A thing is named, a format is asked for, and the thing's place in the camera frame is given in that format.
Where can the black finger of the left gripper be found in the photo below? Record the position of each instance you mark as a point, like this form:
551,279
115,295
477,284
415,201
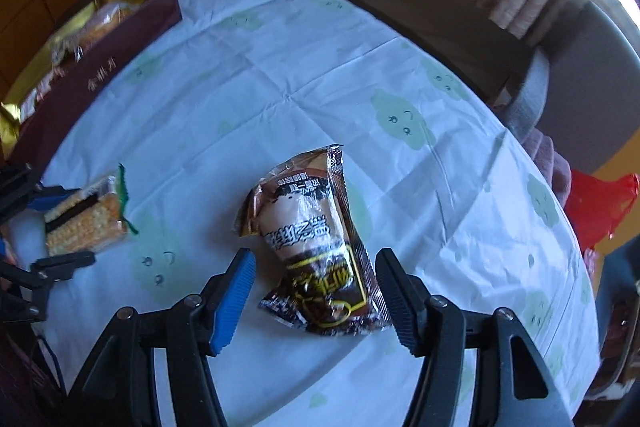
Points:
62,267

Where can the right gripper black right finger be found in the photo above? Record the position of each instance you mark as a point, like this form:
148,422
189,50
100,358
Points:
415,320

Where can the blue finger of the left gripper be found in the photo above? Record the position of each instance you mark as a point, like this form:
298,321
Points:
44,198

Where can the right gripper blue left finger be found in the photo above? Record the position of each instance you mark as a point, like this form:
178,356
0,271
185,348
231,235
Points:
224,300

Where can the green-ended cracker packet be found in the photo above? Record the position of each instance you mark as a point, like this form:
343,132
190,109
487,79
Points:
90,219

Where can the brown chocolate cake packet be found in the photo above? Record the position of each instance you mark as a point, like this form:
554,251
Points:
301,211

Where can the large clear bread packet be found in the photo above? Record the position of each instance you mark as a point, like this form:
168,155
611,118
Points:
75,42

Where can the gold metal tin box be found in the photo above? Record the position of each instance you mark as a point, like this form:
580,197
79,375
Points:
45,102

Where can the red plastic bag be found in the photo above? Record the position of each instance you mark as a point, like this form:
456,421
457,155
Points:
596,208

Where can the white patterned tablecloth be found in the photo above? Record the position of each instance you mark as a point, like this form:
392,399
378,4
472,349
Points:
198,118

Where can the grey yellow armchair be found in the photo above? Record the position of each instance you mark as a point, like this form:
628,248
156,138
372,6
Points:
584,95

